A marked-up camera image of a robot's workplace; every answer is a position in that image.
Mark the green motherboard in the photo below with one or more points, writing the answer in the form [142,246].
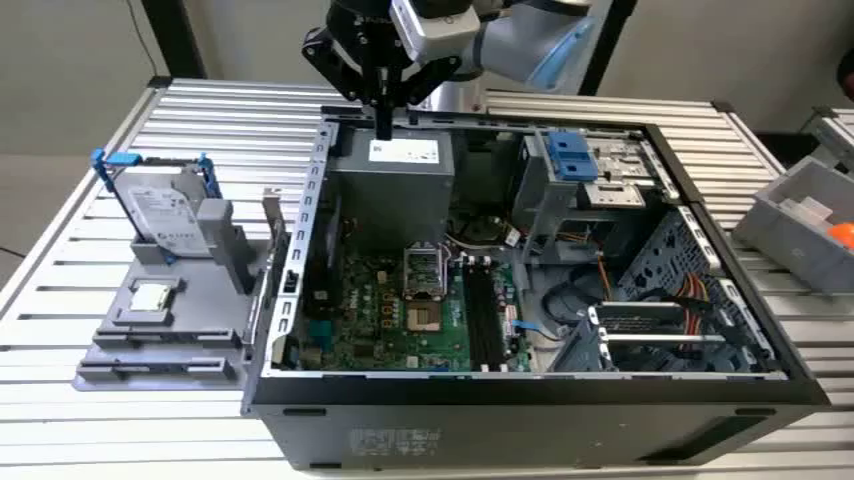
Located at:
[363,325]

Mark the black upright post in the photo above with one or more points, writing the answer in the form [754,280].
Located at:
[621,45]
[176,40]

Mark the black open PC case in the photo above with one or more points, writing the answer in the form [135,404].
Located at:
[467,440]

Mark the grey plastic bin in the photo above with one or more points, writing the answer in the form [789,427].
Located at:
[787,250]

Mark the blue disk carrier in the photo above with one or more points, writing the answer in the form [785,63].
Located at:
[120,159]

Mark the CPU socket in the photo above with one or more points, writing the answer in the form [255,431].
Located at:
[423,315]

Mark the blue plastic drive latch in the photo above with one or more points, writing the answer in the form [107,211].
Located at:
[569,155]

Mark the silver CPU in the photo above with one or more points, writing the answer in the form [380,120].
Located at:
[152,297]

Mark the grey power supply unit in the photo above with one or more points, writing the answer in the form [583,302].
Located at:
[394,200]

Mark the grey parts rack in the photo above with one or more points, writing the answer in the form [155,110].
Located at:
[207,300]

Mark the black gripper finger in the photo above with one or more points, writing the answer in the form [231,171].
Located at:
[336,65]
[427,80]

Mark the orange ball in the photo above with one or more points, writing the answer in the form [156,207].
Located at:
[842,235]

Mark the silver hard disk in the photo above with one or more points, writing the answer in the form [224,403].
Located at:
[160,215]

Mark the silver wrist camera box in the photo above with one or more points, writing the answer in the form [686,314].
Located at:
[434,25]

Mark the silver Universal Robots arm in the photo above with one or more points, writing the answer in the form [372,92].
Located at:
[521,45]

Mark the metal disk bay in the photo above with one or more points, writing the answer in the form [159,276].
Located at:
[641,306]

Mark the black RAM slot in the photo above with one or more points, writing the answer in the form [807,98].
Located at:
[475,310]
[493,320]

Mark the RAM stick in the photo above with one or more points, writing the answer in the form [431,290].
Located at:
[160,371]

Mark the metal drive cage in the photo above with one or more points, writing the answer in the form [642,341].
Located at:
[541,200]

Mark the white block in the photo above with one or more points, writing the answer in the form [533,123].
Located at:
[807,210]

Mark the graphics card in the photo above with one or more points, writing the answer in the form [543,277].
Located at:
[272,210]

